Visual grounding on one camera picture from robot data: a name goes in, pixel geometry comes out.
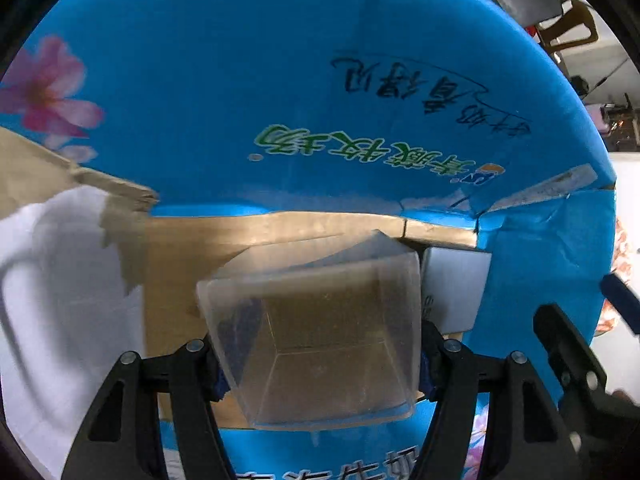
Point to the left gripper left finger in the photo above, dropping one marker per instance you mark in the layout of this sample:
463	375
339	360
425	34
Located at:
119	437

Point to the blue cardboard milk box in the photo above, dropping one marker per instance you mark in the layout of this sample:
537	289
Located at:
146	143

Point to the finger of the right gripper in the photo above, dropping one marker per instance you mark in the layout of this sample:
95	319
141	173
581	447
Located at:
623	299
603	427

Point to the black weight bench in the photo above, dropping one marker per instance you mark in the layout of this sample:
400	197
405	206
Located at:
531	12

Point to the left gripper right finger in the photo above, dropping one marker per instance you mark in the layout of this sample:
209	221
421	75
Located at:
525	436

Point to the clear acrylic cube box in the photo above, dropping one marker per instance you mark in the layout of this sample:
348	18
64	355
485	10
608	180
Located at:
318	334

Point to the white square charger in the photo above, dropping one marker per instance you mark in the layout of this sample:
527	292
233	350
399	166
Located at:
453	284

